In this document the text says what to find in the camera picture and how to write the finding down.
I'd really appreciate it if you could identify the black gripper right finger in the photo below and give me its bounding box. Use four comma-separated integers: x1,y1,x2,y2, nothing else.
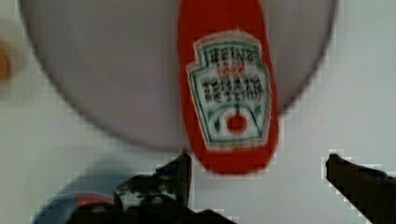
325,153,396,224

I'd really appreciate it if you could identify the blue bowl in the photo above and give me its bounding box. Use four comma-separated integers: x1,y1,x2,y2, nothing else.
31,192,113,224

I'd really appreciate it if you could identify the red plush ball toy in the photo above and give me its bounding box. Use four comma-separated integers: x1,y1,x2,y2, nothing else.
77,194,113,207

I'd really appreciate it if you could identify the grey round plate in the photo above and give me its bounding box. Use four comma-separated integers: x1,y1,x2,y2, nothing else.
17,0,340,151

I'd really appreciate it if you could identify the orange slice toy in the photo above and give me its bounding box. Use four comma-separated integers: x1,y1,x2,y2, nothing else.
0,49,8,81

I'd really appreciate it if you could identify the red plush ketchup bottle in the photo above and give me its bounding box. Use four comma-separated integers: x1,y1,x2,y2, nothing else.
177,0,279,175

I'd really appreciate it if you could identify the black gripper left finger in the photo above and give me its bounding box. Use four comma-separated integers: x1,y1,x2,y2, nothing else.
65,151,236,224

